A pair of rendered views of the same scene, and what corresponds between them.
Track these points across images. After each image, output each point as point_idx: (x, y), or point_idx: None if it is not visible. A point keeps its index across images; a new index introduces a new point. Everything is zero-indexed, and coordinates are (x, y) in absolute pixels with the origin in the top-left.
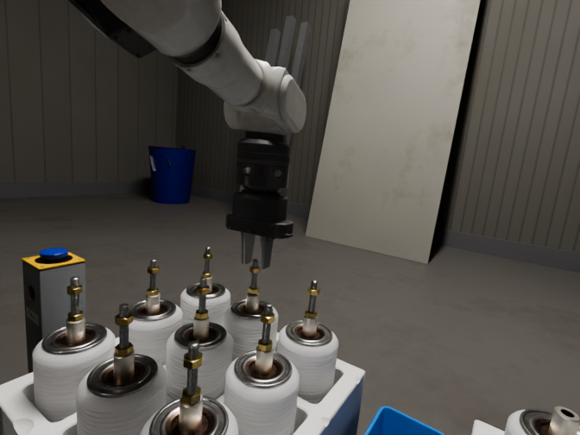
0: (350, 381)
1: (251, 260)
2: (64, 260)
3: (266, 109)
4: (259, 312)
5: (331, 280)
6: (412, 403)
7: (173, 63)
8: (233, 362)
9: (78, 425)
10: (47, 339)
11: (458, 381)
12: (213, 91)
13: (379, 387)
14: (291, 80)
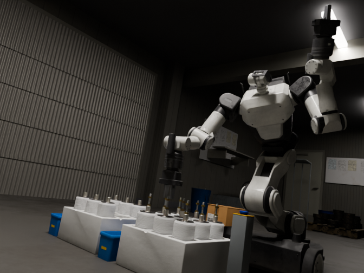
0: (130, 224)
1: (169, 197)
2: (239, 213)
3: None
4: (162, 215)
5: None
6: (64, 265)
7: (196, 148)
8: (171, 214)
9: None
10: (221, 222)
11: (16, 263)
12: (190, 148)
13: (75, 270)
14: None
